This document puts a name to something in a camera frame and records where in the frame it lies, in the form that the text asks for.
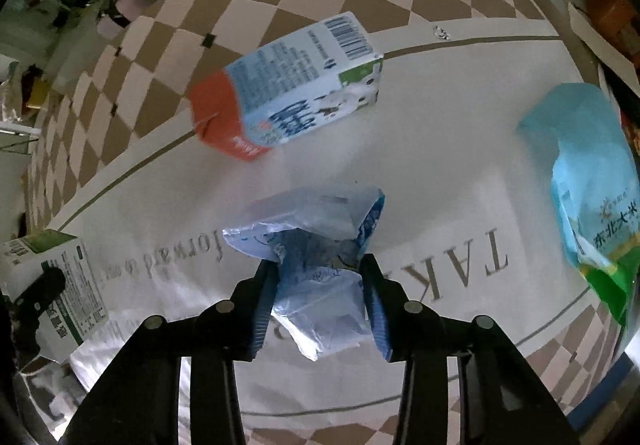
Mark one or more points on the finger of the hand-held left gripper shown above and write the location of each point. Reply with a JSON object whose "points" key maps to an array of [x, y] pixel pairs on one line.
{"points": [[40, 292]]}

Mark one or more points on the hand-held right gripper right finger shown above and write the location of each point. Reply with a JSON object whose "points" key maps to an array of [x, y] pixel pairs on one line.
{"points": [[376, 320]]}

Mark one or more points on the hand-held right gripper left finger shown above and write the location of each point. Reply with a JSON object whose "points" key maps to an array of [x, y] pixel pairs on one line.
{"points": [[256, 320]]}

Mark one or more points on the white and green box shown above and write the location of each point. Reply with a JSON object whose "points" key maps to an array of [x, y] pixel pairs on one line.
{"points": [[70, 285]]}

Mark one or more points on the blue and white plastic wrapper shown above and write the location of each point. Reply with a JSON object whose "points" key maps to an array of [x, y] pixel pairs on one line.
{"points": [[310, 255]]}

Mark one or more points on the brown checked tablecloth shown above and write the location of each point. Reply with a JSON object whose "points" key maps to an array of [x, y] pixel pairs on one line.
{"points": [[400, 150]]}

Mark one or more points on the yellow box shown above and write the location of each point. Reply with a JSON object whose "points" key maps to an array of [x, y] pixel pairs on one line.
{"points": [[40, 95]]}

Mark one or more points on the blue milk carton orange top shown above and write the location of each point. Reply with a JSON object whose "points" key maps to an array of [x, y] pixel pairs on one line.
{"points": [[290, 85]]}

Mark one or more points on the teal and green rice bag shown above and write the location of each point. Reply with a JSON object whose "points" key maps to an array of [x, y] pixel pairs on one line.
{"points": [[595, 185]]}

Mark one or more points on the small paper scrap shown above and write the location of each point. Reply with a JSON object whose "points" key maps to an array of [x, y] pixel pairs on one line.
{"points": [[442, 31]]}

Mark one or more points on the pink suitcase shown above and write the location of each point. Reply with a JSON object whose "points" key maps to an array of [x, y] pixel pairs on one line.
{"points": [[122, 7]]}

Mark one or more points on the orange box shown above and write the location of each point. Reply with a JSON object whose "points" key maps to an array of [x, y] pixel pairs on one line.
{"points": [[607, 5]]}

